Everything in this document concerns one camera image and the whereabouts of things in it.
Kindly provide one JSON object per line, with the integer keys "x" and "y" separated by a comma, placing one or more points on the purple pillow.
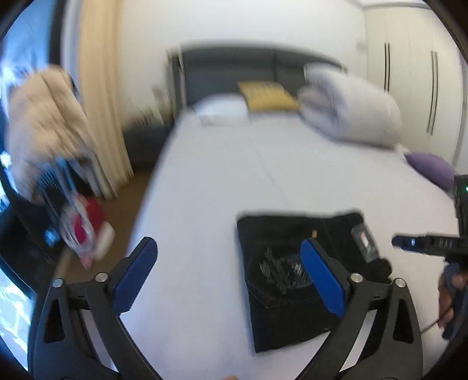
{"x": 431, "y": 168}

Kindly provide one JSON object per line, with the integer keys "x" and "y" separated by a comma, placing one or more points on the black pants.
{"x": 278, "y": 318}

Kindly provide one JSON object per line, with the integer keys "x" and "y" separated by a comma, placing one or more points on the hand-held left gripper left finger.
{"x": 135, "y": 277}

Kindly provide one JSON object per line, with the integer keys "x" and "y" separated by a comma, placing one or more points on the white pillow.
{"x": 219, "y": 107}

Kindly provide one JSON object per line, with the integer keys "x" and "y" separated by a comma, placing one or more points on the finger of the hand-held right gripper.
{"x": 409, "y": 242}

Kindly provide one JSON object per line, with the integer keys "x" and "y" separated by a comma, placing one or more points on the beige fluffy coat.
{"x": 44, "y": 120}

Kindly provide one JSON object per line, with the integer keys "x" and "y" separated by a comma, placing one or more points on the white bed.
{"x": 219, "y": 175}

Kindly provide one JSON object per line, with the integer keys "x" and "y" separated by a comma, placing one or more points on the white wardrobe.
{"x": 409, "y": 73}

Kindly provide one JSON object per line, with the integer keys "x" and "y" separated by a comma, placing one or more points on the beige curtain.
{"x": 102, "y": 91}

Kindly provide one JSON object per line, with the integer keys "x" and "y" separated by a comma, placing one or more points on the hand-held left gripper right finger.
{"x": 325, "y": 277}

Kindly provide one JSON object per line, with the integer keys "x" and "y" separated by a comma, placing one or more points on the white rolled duvet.
{"x": 351, "y": 109}

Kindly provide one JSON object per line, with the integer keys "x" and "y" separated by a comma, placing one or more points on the grey nightstand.
{"x": 146, "y": 146}

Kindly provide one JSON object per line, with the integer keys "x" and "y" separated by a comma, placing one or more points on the yellow pillow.
{"x": 268, "y": 95}

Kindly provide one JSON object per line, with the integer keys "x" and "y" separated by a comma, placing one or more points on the person's right hand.
{"x": 445, "y": 299}

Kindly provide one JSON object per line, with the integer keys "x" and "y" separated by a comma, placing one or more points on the red bag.
{"x": 91, "y": 223}

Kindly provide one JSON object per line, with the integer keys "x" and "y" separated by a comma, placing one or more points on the grey headboard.
{"x": 226, "y": 69}

